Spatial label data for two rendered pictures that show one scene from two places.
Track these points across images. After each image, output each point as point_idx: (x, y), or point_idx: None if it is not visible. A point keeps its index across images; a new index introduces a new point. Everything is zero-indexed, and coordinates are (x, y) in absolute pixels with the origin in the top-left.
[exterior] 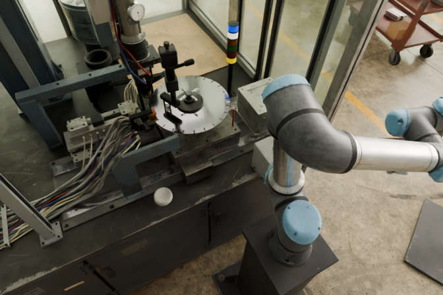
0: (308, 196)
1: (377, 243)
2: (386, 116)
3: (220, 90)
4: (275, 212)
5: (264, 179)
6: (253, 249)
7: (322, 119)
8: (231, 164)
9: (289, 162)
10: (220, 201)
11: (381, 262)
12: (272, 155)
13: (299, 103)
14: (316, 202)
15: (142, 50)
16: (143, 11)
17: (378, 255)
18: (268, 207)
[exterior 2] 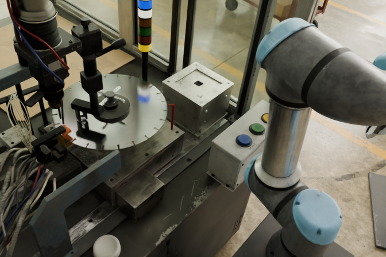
0: (253, 206)
1: (343, 236)
2: (373, 63)
3: (145, 85)
4: (228, 235)
5: (232, 185)
6: None
7: (361, 57)
8: (181, 179)
9: (296, 139)
10: (179, 233)
11: (355, 256)
12: (239, 149)
13: (326, 45)
14: (264, 210)
15: (54, 32)
16: None
17: (349, 249)
18: (223, 229)
